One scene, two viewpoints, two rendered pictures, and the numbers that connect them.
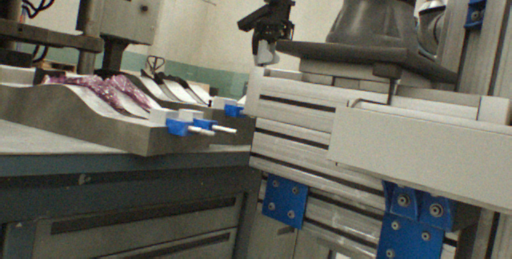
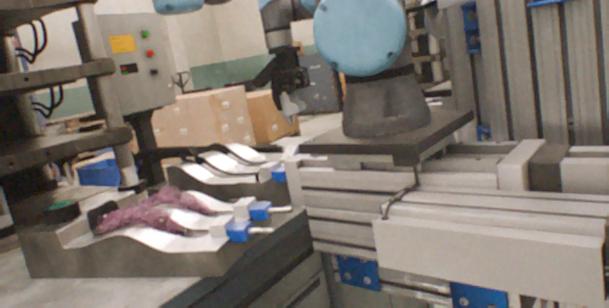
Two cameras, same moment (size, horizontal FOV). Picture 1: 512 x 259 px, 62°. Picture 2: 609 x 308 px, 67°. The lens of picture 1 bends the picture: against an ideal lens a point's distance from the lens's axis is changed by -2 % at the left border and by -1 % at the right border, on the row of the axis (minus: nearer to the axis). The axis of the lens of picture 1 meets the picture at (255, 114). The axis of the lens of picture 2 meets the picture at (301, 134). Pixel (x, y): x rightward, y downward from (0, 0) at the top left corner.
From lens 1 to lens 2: 25 cm
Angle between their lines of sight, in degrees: 7
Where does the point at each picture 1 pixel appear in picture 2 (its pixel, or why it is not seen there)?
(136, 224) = not seen: outside the picture
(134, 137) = (204, 263)
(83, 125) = (155, 264)
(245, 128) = not seen: hidden behind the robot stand
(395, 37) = (403, 113)
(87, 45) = (117, 139)
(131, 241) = not seen: outside the picture
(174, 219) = (265, 295)
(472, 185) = (506, 281)
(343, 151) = (391, 259)
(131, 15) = (145, 84)
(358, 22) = (366, 110)
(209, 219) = (295, 277)
